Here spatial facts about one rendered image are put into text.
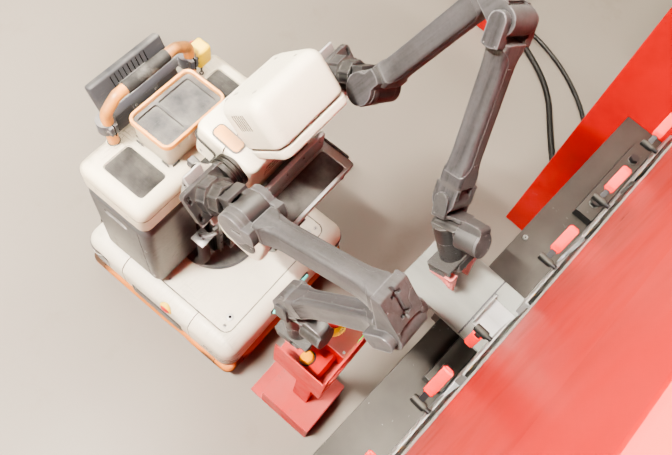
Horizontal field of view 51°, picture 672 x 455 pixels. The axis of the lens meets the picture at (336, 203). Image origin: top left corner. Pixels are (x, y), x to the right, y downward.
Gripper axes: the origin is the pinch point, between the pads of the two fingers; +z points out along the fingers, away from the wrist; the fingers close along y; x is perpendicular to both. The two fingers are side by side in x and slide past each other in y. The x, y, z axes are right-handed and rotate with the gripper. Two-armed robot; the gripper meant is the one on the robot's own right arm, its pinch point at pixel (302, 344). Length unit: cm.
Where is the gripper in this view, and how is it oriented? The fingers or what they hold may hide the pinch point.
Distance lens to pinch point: 179.6
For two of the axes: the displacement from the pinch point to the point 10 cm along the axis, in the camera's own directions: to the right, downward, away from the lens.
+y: 7.7, 4.9, -4.1
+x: 6.3, -6.6, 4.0
